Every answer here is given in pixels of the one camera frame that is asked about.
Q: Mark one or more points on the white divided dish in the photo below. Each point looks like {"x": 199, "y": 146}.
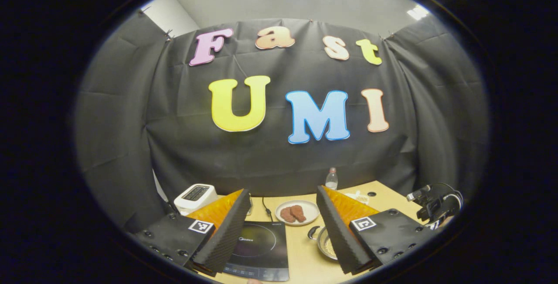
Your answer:
{"x": 355, "y": 196}

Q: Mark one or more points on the small ceiling light panel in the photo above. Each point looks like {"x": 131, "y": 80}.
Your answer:
{"x": 418, "y": 12}

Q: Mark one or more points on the black induction cooktop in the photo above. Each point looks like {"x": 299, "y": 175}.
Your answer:
{"x": 261, "y": 253}

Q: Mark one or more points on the white round plate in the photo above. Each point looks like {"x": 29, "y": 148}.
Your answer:
{"x": 310, "y": 210}

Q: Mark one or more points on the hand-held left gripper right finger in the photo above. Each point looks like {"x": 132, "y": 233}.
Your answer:
{"x": 338, "y": 231}

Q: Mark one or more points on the black backdrop cloth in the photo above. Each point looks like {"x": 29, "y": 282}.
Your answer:
{"x": 174, "y": 153}

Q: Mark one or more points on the pile of soybeans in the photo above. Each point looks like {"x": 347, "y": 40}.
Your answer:
{"x": 331, "y": 250}

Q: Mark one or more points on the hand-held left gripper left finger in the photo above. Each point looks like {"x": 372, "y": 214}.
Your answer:
{"x": 226, "y": 236}

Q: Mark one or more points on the clear plastic water bottle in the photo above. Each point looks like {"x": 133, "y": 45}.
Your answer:
{"x": 331, "y": 180}

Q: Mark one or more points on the white toaster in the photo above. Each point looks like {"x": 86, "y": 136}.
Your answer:
{"x": 194, "y": 199}

